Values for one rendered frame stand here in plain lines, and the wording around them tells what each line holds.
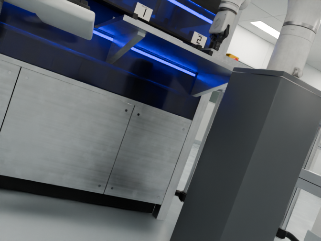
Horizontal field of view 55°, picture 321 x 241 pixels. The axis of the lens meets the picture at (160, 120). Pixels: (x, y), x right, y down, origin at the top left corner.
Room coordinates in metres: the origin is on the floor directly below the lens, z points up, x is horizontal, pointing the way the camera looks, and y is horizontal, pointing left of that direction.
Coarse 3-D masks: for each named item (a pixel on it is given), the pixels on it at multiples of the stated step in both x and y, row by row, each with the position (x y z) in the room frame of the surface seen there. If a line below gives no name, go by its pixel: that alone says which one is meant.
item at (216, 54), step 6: (204, 48) 1.31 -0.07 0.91; (210, 48) 1.27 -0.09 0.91; (216, 54) 1.28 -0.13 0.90; (222, 54) 1.29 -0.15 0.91; (222, 60) 1.30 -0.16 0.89; (228, 60) 1.31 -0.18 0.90; (234, 60) 1.32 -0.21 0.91; (234, 66) 1.33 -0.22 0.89; (240, 66) 1.34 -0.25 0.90; (246, 66) 1.35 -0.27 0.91
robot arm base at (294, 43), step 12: (288, 36) 1.09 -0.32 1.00; (300, 36) 1.07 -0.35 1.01; (312, 36) 1.08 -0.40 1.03; (276, 48) 1.11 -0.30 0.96; (288, 48) 1.08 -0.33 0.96; (300, 48) 1.07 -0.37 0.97; (276, 60) 1.10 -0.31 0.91; (288, 60) 1.07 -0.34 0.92; (300, 60) 1.08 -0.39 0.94; (288, 72) 1.07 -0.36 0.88; (300, 72) 1.06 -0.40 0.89
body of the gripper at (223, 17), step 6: (222, 12) 1.31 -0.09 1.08; (228, 12) 1.29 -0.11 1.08; (216, 18) 1.34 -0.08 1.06; (222, 18) 1.30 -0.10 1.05; (228, 18) 1.29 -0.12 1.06; (234, 18) 1.30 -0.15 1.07; (216, 24) 1.32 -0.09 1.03; (222, 24) 1.29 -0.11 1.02; (210, 30) 1.35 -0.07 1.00; (216, 30) 1.31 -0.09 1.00; (222, 30) 1.28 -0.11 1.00; (228, 30) 1.32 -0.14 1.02
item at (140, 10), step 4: (140, 4) 1.49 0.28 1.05; (136, 8) 1.49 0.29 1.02; (140, 8) 1.50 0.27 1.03; (144, 8) 1.50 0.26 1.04; (148, 8) 1.51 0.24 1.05; (136, 12) 1.49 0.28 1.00; (140, 12) 1.50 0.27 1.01; (148, 12) 1.52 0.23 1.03; (140, 16) 1.50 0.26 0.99; (144, 16) 1.51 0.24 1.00; (148, 16) 1.52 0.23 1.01; (148, 20) 1.52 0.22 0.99
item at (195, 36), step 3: (195, 33) 1.64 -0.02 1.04; (198, 33) 1.65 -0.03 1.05; (195, 36) 1.64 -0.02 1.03; (201, 36) 1.66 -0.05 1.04; (204, 36) 1.67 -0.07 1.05; (192, 39) 1.64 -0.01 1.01; (195, 39) 1.65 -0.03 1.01; (201, 39) 1.66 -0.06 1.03; (204, 39) 1.67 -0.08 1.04; (192, 42) 1.64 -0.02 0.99; (195, 42) 1.65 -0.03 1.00; (198, 42) 1.66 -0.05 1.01; (201, 42) 1.66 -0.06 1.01; (204, 42) 1.67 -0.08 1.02
